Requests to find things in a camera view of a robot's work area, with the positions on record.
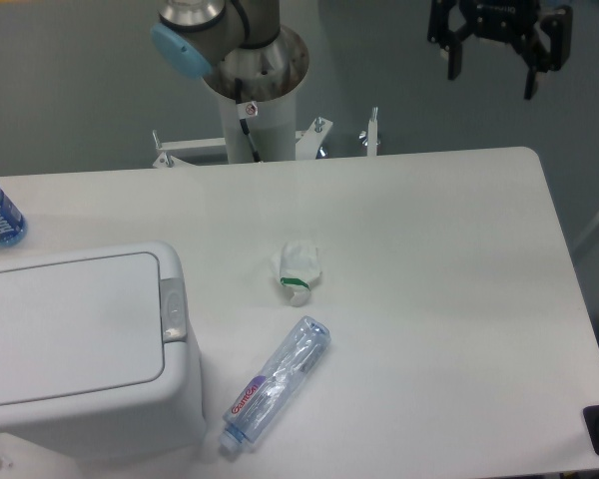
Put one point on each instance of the white pedestal base frame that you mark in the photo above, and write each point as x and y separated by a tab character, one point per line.
309	145

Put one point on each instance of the crushed clear plastic bottle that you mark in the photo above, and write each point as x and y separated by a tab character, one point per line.
271	388

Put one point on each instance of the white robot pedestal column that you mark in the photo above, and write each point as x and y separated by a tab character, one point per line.
259	129

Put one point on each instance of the white trash can body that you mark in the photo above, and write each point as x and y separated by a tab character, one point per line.
163	414

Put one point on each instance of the grey lid push button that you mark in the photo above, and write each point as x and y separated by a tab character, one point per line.
174	313

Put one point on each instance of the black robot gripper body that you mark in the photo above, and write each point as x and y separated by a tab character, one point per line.
507	22

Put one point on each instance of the silver robot arm blue cap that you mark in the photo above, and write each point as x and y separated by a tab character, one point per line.
243	52

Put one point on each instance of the crumpled white paper ball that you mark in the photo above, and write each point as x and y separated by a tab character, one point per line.
296	268

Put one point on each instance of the white trash can lid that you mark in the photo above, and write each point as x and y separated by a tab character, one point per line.
74	327

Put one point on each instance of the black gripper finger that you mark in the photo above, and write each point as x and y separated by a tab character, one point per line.
449	41
542	37

